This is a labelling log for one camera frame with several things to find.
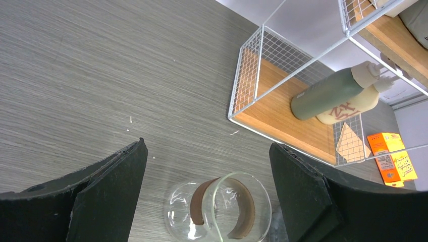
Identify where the orange yellow box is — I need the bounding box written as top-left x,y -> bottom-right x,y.
367,133 -> 418,188

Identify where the clear glass beaker brown band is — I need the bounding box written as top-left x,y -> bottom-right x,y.
164,171 -> 272,241

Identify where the white jug on shelf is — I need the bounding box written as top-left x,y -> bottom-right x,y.
369,0 -> 418,18

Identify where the cream printed squeeze bottle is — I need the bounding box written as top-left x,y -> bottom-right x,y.
316,76 -> 400,125

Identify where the grey green squeeze bottle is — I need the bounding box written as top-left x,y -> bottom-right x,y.
290,61 -> 384,120

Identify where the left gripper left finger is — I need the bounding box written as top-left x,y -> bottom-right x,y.
1,139 -> 148,241

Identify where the brown paper coffee filter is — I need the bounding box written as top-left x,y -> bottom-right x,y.
336,123 -> 371,163

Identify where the white wire wooden shelf rack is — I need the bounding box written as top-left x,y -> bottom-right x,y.
228,1 -> 427,166

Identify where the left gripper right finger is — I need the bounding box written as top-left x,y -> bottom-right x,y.
269,143 -> 427,241

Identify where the cartoon printed round tin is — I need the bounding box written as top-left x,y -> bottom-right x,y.
399,0 -> 427,49

